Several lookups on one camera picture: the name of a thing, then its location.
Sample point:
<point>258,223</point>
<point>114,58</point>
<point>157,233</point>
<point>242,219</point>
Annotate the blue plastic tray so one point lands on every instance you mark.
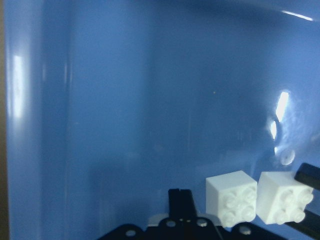
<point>111,103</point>

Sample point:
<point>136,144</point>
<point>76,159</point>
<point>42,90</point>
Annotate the white toy block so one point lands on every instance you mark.
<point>231,198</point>
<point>281,199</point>

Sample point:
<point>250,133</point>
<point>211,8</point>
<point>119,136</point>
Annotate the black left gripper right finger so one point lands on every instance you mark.
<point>309,175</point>

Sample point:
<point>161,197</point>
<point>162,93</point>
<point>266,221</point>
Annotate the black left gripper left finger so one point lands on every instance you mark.
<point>181,207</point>

